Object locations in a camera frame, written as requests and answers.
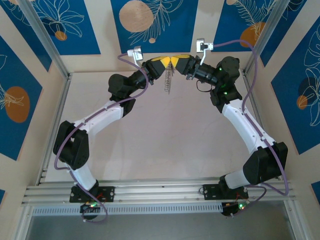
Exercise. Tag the black controller board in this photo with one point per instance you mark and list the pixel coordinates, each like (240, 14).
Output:
(86, 208)
(228, 208)

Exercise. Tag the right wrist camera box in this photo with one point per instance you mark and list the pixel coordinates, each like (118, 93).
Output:
(201, 45)

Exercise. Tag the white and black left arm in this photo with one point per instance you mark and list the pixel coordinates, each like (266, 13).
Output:
(105, 115)

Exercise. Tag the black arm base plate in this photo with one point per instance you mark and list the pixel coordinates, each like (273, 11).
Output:
(107, 193)
(212, 191)

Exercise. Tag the short aluminium frame post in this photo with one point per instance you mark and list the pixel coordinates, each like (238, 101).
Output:
(296, 222)
(21, 225)

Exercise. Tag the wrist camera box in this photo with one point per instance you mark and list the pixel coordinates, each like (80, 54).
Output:
(138, 53)
(201, 45)

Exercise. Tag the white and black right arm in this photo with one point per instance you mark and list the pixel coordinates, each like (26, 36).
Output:
(240, 120)

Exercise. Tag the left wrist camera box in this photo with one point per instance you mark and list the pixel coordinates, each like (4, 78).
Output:
(138, 53)

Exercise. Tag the wide aluminium frame rail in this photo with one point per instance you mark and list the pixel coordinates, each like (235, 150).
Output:
(160, 192)

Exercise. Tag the silver keyring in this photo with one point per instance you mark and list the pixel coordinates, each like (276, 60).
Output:
(168, 80)

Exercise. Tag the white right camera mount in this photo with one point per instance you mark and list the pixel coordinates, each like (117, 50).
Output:
(203, 58)

